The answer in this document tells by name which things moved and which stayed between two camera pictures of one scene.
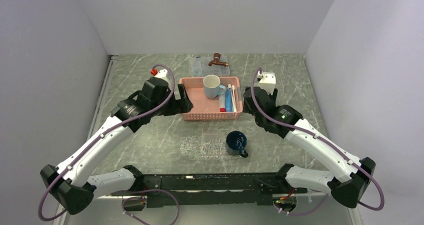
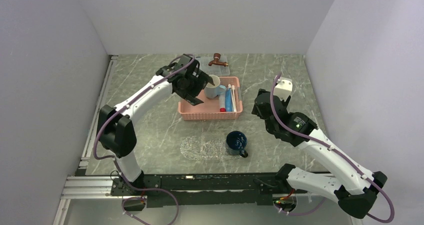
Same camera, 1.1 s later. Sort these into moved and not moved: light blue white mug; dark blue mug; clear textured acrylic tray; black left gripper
Moved: black left gripper
Not moved: clear textured acrylic tray; dark blue mug; light blue white mug
